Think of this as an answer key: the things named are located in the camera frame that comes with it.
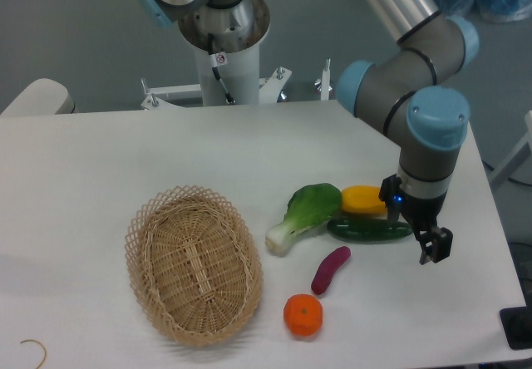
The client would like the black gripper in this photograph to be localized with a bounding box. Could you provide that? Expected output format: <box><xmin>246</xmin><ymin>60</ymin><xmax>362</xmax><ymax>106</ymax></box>
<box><xmin>378</xmin><ymin>173</ymin><xmax>453</xmax><ymax>265</ymax></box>

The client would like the green cucumber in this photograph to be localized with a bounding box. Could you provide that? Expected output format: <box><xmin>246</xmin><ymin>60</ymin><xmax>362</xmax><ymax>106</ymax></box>
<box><xmin>327</xmin><ymin>217</ymin><xmax>413</xmax><ymax>244</ymax></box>

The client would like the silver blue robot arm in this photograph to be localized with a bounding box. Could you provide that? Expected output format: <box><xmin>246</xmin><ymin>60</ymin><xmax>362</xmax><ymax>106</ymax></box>
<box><xmin>139</xmin><ymin>0</ymin><xmax>479</xmax><ymax>263</ymax></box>

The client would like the yellow bell pepper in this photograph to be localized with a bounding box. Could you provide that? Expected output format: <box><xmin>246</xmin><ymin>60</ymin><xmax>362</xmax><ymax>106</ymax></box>
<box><xmin>341</xmin><ymin>185</ymin><xmax>387</xmax><ymax>216</ymax></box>

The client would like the green bok choy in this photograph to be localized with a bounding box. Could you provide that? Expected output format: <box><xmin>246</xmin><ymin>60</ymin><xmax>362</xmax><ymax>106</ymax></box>
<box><xmin>265</xmin><ymin>183</ymin><xmax>342</xmax><ymax>257</ymax></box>

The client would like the purple sweet potato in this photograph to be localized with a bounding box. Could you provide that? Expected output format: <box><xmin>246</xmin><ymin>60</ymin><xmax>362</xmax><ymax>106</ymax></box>
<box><xmin>311</xmin><ymin>246</ymin><xmax>351</xmax><ymax>295</ymax></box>

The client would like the orange tangerine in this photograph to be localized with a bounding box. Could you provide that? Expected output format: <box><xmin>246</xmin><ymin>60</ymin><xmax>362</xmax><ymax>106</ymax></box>
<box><xmin>283</xmin><ymin>294</ymin><xmax>323</xmax><ymax>337</ymax></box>

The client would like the black device at edge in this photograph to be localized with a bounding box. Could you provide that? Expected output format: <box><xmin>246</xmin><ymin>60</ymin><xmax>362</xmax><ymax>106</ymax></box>
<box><xmin>500</xmin><ymin>307</ymin><xmax>531</xmax><ymax>350</ymax></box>

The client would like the woven wicker basket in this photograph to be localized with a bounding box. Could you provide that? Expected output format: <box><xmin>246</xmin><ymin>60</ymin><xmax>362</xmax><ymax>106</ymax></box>
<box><xmin>125</xmin><ymin>185</ymin><xmax>263</xmax><ymax>347</ymax></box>

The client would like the tan rubber band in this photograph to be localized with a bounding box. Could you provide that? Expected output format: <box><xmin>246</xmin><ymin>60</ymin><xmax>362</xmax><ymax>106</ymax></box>
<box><xmin>19</xmin><ymin>339</ymin><xmax>48</xmax><ymax>367</ymax></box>

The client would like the white frame leg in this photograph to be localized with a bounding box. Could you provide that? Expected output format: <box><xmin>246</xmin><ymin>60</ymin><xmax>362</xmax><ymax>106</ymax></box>
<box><xmin>488</xmin><ymin>111</ymin><xmax>531</xmax><ymax>189</ymax></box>

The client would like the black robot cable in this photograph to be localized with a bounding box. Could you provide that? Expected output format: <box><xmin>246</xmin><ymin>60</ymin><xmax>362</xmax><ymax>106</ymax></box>
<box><xmin>206</xmin><ymin>32</ymin><xmax>237</xmax><ymax>106</ymax></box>

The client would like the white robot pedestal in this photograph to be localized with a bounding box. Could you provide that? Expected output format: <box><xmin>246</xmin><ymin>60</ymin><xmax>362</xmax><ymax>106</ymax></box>
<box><xmin>141</xmin><ymin>0</ymin><xmax>293</xmax><ymax>110</ymax></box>

